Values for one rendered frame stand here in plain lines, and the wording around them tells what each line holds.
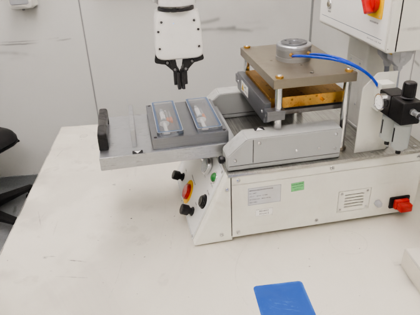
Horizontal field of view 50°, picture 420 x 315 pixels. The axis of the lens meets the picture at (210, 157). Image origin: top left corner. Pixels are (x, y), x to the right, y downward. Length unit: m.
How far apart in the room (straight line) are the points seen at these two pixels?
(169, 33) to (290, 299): 0.58
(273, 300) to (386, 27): 0.57
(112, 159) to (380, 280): 0.60
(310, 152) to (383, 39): 0.26
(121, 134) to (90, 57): 1.48
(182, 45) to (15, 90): 1.78
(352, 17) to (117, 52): 1.61
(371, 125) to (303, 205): 0.23
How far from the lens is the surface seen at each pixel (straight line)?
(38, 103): 2.64
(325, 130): 0.97
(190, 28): 0.95
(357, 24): 1.06
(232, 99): 1.17
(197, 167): 1.12
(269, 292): 0.92
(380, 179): 1.08
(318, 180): 1.01
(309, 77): 0.93
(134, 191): 1.24
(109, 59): 2.49
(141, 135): 1.03
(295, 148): 0.95
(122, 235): 1.08
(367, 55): 1.08
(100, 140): 0.97
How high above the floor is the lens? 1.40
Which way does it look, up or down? 28 degrees down
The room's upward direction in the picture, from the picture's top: 2 degrees counter-clockwise
